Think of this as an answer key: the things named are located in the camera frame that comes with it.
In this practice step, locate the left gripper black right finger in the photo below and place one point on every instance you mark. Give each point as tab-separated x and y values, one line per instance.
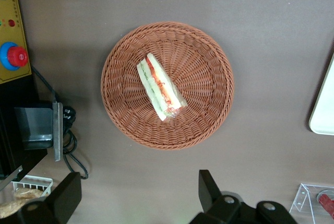
211	200

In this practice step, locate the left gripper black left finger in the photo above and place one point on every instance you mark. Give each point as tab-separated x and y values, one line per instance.
62	198

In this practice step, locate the triangle sandwich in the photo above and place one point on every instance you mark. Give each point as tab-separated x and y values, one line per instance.
156	85

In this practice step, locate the round brown wicker basket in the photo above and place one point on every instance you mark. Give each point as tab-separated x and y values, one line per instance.
203	91

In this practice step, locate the cream plastic tray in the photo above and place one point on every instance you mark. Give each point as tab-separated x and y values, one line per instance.
326	109

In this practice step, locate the beige snack bag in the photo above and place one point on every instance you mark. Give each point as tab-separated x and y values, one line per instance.
28	194
10	208

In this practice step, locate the clear acrylic bottle rack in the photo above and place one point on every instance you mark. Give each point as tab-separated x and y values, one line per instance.
302	200

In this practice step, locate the red cola bottle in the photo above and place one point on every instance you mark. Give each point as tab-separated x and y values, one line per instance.
327	203

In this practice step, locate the red emergency stop button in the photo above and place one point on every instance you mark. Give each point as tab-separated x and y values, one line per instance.
17	56

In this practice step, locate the yellow black control box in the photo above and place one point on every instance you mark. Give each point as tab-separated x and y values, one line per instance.
13	4

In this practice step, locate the grey metal bracket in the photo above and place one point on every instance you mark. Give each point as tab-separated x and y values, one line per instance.
58	130

